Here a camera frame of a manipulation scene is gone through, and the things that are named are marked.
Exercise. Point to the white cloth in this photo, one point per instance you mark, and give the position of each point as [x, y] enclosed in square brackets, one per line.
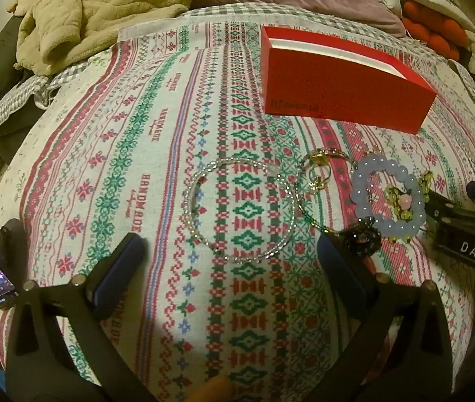
[438, 4]

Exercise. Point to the orange carrot plush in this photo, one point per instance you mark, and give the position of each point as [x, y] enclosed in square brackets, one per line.
[430, 29]

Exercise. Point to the patterned knit-print bed cloth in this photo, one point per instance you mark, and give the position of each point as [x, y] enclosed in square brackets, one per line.
[136, 155]

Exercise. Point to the beige fleece blanket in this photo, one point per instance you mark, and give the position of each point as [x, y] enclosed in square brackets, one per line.
[95, 8]

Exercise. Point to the orange blurry object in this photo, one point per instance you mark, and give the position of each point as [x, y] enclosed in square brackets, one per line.
[214, 389]

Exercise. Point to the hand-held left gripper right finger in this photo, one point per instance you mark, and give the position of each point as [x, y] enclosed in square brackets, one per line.
[340, 270]

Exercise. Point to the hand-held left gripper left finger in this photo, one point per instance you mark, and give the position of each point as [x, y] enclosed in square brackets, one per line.
[121, 268]

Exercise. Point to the red cardboard box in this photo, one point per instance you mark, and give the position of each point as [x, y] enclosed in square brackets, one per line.
[338, 92]

